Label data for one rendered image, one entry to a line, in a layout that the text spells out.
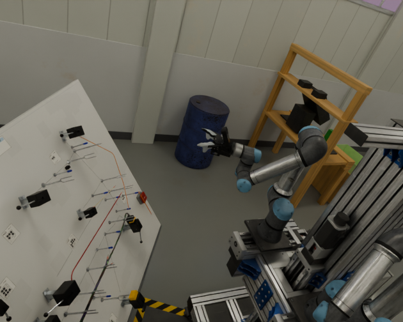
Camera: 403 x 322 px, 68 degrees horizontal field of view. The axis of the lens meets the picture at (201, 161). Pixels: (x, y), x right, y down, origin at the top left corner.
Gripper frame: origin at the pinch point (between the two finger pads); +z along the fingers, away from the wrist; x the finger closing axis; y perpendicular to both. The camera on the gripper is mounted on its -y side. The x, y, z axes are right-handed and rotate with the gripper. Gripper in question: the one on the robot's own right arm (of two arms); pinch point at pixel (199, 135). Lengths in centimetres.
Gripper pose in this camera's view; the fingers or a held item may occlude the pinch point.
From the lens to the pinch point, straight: 161.6
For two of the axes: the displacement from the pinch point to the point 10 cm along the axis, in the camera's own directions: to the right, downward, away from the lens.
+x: 1.5, -6.5, 7.5
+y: -2.5, 7.1, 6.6
